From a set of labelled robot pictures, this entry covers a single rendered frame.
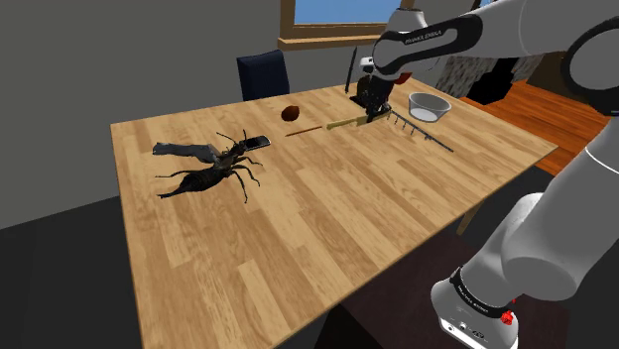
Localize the grey pistol-shaped tool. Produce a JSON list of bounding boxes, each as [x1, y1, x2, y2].
[[152, 141, 221, 165]]

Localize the black insect figure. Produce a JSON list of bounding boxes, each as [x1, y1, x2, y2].
[[154, 128, 265, 204]]

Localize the grey speckled furniture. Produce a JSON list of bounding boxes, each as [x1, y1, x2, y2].
[[433, 53, 548, 105]]

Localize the dark blue chair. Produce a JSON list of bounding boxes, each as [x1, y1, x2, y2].
[[235, 49, 292, 102]]

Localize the clear round bowl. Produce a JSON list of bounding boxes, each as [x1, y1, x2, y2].
[[408, 91, 453, 124]]

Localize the black rail with hooks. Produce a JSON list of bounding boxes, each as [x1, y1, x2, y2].
[[388, 109, 455, 154]]

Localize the yellow-handled thin brush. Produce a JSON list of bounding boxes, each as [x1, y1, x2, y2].
[[284, 108, 394, 139]]

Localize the black upright stick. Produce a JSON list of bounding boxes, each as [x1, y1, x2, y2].
[[343, 46, 358, 94]]

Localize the wooden framed window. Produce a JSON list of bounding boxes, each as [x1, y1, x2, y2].
[[277, 0, 418, 53]]

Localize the dark robot stand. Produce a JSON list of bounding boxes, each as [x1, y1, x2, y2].
[[313, 230, 581, 349]]

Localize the light wooden table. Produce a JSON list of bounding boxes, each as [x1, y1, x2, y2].
[[109, 76, 560, 349]]

